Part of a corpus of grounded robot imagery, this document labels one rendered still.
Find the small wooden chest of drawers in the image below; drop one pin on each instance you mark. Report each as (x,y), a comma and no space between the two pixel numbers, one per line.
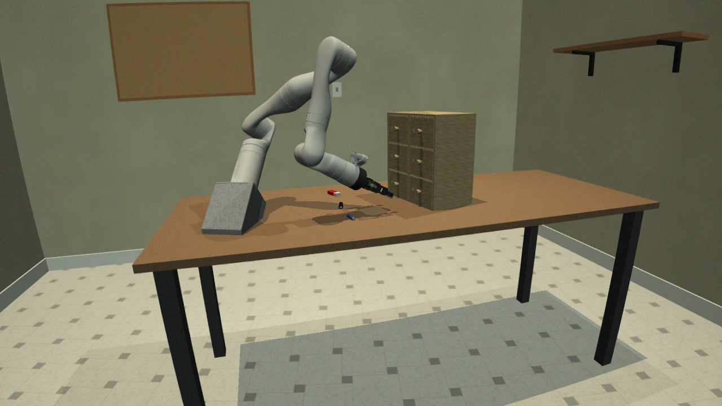
(453,165)

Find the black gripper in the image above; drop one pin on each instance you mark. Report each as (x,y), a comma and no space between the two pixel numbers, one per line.
(369,184)

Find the brown wooden drawer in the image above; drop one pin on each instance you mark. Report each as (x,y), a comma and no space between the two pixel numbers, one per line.
(422,130)
(421,161)
(398,183)
(398,156)
(399,128)
(421,191)

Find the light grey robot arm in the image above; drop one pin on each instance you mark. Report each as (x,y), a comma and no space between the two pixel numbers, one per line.
(333,60)

